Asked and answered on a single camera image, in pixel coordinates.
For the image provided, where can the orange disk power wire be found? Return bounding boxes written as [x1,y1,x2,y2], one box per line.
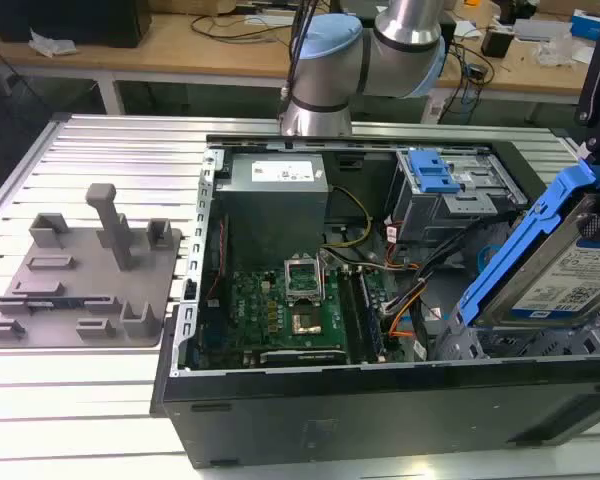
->
[379,277,431,346]

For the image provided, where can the metal optical drive cage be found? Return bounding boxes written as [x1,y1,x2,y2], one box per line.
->
[387,147,529,246]

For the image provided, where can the thin red wire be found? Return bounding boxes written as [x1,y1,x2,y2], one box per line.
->
[203,214,230,307]

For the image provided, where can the wooden desk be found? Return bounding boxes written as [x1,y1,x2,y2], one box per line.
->
[0,0,600,116]

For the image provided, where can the black graphics card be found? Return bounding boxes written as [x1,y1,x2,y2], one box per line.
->
[258,348,350,367]

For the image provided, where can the grey power supply unit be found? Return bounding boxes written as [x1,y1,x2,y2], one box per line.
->
[213,151,332,275]

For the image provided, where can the locking lever wire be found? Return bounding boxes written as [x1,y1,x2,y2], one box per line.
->
[318,248,331,304]

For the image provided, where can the hard disk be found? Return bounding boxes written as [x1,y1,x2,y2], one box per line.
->
[457,163,600,331]

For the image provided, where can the clear plastic packaging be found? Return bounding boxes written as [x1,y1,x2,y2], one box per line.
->
[533,40,597,67]

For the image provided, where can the large black box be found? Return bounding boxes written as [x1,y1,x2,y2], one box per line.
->
[0,0,152,50]

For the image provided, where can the green motherboard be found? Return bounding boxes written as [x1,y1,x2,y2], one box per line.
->
[194,227,406,370]

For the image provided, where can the blue disk data wire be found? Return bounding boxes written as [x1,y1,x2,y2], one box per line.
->
[476,243,504,286]

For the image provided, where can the small black box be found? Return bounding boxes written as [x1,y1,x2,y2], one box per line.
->
[481,27,514,57]

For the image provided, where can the blue drive cage latch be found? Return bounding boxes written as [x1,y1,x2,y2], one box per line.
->
[408,151,462,195]

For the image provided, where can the black cable bundle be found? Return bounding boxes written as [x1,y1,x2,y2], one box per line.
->
[379,207,529,321]

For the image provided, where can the flat grey box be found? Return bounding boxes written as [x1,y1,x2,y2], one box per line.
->
[512,18,574,44]

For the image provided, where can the yellow and black power wires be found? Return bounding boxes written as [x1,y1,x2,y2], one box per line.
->
[322,184,374,250]

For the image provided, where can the grey parts rack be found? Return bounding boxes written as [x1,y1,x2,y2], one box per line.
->
[0,182,184,351]

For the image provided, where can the blue cardboard box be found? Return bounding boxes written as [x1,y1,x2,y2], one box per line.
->
[571,8,600,42]

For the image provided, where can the black RAM slot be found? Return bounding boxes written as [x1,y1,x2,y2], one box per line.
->
[344,267,370,365]
[337,267,362,365]
[352,267,377,364]

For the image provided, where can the black arm base cable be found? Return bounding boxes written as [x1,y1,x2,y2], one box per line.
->
[278,0,315,121]

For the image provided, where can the CPU socket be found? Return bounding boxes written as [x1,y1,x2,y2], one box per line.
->
[288,307,326,336]

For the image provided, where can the black PC case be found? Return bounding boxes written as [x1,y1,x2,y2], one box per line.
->
[149,133,600,471]

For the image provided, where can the crumpled clear plastic wrap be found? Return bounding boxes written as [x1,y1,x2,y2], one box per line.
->
[27,28,80,57]

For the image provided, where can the RAM stick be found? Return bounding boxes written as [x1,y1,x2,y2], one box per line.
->
[26,298,87,310]

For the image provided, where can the metal socket cover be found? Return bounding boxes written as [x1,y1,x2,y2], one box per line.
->
[282,256,327,308]

